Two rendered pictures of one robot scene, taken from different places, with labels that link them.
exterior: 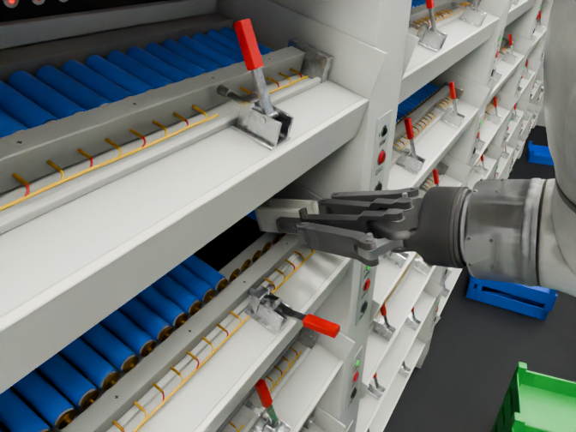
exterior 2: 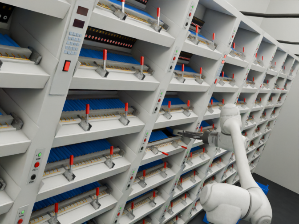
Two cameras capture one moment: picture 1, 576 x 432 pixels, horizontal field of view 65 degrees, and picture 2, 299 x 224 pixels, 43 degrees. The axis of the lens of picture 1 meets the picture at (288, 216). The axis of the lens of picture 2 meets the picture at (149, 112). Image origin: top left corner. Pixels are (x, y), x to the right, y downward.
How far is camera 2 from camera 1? 1.86 m
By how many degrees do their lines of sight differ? 20
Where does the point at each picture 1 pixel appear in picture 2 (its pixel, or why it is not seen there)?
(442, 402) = not seen: outside the picture
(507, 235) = (214, 137)
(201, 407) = (167, 150)
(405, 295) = (186, 184)
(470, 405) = not seen: outside the picture
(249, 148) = (184, 115)
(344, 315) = (180, 161)
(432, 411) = not seen: outside the picture
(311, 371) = (169, 172)
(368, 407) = (167, 215)
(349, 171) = (191, 128)
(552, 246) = (219, 138)
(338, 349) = (175, 170)
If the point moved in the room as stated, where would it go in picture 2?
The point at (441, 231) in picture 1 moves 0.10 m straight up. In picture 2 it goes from (206, 136) to (212, 120)
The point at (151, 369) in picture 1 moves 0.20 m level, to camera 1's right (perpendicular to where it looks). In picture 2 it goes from (162, 141) to (195, 151)
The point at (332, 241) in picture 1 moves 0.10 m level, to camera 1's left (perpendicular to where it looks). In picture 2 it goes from (188, 135) to (173, 130)
